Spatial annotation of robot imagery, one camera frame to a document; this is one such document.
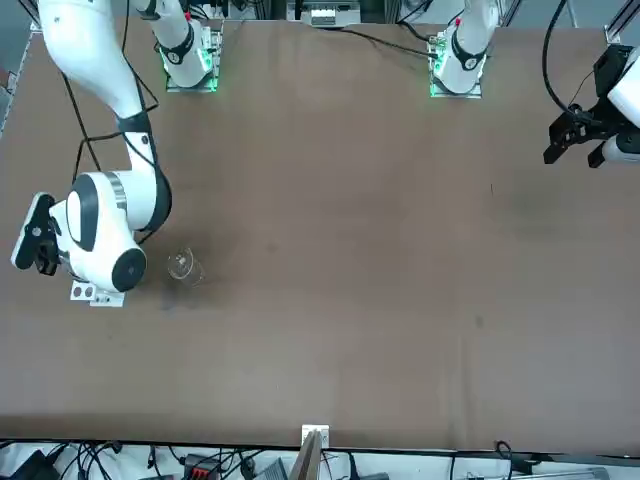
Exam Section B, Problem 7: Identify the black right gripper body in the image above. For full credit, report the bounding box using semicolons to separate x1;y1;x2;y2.
32;238;60;277

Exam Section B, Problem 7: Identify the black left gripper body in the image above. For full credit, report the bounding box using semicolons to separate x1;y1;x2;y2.
568;43;636;145

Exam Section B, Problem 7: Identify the white test tube rack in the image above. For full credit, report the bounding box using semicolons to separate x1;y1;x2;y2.
68;279;127;308

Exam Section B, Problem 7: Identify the small clear glass beaker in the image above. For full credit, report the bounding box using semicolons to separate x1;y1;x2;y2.
166;244;207;290

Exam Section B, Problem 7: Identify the black and orange device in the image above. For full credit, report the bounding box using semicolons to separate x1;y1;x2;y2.
180;453;222;479

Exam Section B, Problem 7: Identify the white terminal block unit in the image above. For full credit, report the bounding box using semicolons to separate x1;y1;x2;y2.
299;0;362;29

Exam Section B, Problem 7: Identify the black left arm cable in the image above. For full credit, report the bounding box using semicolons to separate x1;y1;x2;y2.
541;0;601;119

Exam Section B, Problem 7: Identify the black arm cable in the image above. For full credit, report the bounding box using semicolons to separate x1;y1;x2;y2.
541;0;601;119
59;0;161;246

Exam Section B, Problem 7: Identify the aluminium frame profile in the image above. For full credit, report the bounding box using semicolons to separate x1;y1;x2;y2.
603;0;640;42

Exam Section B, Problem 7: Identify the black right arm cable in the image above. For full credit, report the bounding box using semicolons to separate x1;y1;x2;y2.
59;0;161;246

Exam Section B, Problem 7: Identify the black table cable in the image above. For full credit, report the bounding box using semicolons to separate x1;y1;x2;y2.
319;24;441;64

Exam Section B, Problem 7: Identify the black plug cable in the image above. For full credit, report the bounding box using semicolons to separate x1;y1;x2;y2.
493;439;556;474

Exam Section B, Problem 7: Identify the aluminium camera post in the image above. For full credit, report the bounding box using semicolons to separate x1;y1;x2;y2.
292;423;331;480

